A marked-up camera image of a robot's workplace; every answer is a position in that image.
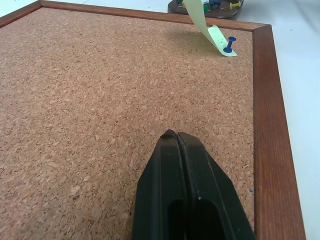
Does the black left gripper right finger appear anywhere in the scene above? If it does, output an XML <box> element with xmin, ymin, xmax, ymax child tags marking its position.
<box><xmin>176</xmin><ymin>132</ymin><xmax>257</xmax><ymax>240</ymax></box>

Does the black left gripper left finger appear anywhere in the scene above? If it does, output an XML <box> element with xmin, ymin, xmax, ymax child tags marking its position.
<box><xmin>131</xmin><ymin>128</ymin><xmax>188</xmax><ymax>240</ymax></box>

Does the pale green paper note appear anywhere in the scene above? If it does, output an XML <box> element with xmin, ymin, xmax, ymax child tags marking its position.
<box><xmin>183</xmin><ymin>0</ymin><xmax>238</xmax><ymax>57</ymax></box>

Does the dark brown wooden tray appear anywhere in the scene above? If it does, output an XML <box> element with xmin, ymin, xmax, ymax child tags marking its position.
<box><xmin>166</xmin><ymin>0</ymin><xmax>245</xmax><ymax>20</ymax></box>

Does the cork board with wooden frame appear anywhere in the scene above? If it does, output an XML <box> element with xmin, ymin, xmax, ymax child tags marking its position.
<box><xmin>0</xmin><ymin>0</ymin><xmax>307</xmax><ymax>240</ymax></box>

